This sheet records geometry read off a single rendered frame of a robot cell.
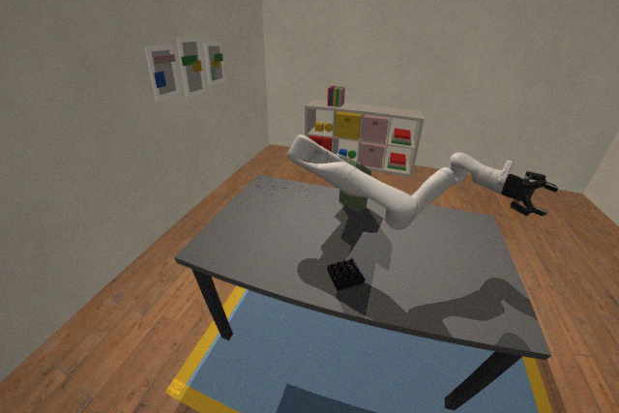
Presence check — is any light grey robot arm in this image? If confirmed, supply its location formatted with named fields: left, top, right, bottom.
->
left=287, top=135, right=513, bottom=229

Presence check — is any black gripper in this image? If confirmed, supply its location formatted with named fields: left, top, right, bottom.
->
left=501, top=171, right=558, bottom=216

